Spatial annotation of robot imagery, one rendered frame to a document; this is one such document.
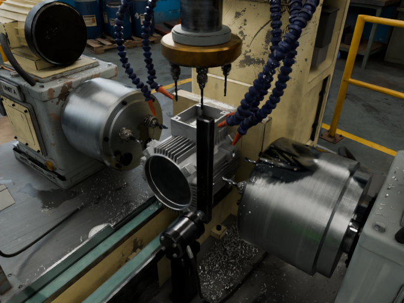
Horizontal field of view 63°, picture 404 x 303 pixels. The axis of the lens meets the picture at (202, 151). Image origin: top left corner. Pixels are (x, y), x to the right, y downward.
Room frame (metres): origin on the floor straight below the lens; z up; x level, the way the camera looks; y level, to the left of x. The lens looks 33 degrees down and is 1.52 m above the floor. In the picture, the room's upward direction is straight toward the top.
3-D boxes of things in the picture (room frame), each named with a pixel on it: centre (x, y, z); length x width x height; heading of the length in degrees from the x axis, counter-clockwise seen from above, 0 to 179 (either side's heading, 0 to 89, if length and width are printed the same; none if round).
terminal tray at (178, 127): (0.74, 0.00, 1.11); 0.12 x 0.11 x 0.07; 144
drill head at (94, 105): (0.92, 0.31, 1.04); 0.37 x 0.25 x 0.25; 54
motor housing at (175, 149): (0.71, 0.03, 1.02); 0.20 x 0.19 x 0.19; 144
